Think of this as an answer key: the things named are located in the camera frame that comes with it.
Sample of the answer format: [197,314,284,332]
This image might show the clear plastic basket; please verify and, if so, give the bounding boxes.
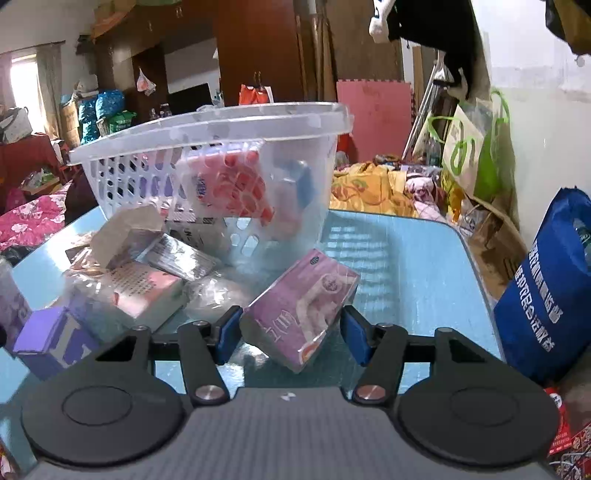
[68,102,355,272]

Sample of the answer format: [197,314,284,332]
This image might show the yellow floral blanket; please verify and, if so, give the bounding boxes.
[329,161,417,219]

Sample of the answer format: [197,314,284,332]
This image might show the window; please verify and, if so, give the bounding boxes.
[11,54,45,136]

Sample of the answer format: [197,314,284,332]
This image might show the dark striped packet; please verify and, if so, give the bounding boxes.
[143,234,223,282]

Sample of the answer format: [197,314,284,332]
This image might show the green white tote bag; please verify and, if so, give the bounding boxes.
[427,90,514,200]

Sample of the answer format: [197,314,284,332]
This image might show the grey dotted bag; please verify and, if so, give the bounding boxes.
[0,107,33,142]

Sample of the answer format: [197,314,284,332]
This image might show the pink floral blanket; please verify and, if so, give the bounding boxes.
[0,191,69,254]

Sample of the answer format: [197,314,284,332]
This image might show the white and black hanging garment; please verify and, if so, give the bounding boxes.
[368,0,482,100]

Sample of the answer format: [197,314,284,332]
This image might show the pink foam mat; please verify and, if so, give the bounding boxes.
[336,79,414,163]

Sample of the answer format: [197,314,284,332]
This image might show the pink purple tissue packet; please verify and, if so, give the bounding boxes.
[240,249,361,374]

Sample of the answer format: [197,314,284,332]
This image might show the green printed bag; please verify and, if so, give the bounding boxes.
[108,111,139,133]

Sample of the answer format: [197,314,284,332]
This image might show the patterned curtain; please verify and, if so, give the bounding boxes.
[37,43,64,140]

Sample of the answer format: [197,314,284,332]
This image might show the purple box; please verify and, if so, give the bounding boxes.
[13,305,100,376]

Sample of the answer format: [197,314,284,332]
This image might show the blue box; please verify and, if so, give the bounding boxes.
[277,159,314,209]

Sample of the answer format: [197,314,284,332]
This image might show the blue shopping bag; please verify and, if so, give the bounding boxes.
[493,187,591,385]

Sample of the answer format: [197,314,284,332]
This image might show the red flower tissue packet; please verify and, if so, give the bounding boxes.
[178,143,279,228]

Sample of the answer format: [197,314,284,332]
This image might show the blue patterned bags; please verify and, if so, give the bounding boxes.
[76,90,127,140]

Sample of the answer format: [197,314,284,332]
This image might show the black television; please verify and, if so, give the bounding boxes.
[166,82,211,114]

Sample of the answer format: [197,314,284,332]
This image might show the brown paper bag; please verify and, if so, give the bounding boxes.
[465,198,528,297]

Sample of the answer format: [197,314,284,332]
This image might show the red cloth covered furniture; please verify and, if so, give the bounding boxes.
[0,135,63,188]

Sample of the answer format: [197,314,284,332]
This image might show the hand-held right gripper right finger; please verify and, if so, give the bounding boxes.
[341,305,502,407]

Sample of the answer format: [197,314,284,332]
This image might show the brown wooden wardrobe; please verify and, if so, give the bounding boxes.
[95,0,320,121]

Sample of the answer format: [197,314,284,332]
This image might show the olive hanging bag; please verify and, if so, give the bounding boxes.
[545,0,591,54]

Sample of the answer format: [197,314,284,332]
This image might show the brown cardboard box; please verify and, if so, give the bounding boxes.
[90,205,167,271]

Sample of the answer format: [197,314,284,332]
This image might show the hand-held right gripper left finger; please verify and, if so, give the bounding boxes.
[95,305,245,407]

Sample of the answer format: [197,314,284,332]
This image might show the red white paper bag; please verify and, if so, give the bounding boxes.
[238,84,274,107]

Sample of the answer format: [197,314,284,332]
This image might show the pink plastic bag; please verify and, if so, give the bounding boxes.
[136,69,158,96]

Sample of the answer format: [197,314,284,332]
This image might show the red printed bag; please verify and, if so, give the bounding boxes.
[544,387,591,464]

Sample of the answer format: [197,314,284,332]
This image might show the white pink dotted tissue packet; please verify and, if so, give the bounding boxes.
[64,261,191,334]

